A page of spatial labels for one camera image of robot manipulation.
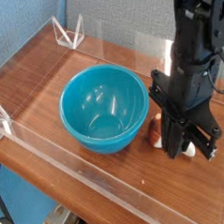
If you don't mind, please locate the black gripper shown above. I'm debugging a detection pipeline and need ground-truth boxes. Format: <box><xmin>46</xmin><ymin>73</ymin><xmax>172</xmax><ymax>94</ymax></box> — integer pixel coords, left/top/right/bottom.
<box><xmin>149</xmin><ymin>54</ymin><xmax>222</xmax><ymax>159</ymax></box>

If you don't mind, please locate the toy mushroom brown cap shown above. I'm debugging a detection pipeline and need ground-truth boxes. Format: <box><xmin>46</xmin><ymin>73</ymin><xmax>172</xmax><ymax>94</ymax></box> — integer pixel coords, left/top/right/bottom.
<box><xmin>147</xmin><ymin>111</ymin><xmax>198</xmax><ymax>160</ymax></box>

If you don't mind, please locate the blue plastic bowl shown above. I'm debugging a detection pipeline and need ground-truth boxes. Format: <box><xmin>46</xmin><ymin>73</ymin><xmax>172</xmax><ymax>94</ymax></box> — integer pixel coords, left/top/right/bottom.
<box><xmin>59</xmin><ymin>65</ymin><xmax>149</xmax><ymax>155</ymax></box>

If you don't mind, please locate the clear acrylic barrier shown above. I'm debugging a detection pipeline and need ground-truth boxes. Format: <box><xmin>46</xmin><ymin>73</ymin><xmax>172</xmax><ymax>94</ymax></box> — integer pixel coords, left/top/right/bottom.
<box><xmin>65</xmin><ymin>17</ymin><xmax>224</xmax><ymax>117</ymax></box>
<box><xmin>0</xmin><ymin>120</ymin><xmax>198</xmax><ymax>224</ymax></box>

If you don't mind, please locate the clear acrylic front barrier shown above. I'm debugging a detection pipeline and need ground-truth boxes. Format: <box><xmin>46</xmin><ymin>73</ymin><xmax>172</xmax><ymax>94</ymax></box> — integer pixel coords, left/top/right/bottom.
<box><xmin>0</xmin><ymin>120</ymin><xmax>198</xmax><ymax>224</ymax></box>

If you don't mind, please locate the clear acrylic back barrier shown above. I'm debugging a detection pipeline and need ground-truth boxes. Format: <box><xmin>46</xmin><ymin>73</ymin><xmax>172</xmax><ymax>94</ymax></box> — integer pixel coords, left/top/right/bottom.
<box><xmin>65</xmin><ymin>17</ymin><xmax>224</xmax><ymax>117</ymax></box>

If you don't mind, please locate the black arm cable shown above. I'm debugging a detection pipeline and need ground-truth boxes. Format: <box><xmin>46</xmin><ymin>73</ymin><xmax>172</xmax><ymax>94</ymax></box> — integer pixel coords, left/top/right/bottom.
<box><xmin>205</xmin><ymin>50</ymin><xmax>224</xmax><ymax>97</ymax></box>

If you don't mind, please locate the white object under table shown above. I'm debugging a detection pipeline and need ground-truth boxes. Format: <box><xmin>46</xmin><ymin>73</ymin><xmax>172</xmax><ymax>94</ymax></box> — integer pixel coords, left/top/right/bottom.
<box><xmin>42</xmin><ymin>204</ymin><xmax>80</xmax><ymax>224</ymax></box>

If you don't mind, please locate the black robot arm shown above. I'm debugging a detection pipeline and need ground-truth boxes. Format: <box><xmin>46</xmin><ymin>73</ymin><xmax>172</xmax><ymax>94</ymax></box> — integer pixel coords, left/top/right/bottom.
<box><xmin>149</xmin><ymin>0</ymin><xmax>224</xmax><ymax>159</ymax></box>

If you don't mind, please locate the clear acrylic corner bracket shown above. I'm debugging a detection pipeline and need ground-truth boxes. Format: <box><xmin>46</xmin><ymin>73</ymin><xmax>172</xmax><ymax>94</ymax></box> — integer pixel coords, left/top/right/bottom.
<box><xmin>52</xmin><ymin>15</ymin><xmax>85</xmax><ymax>50</ymax></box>

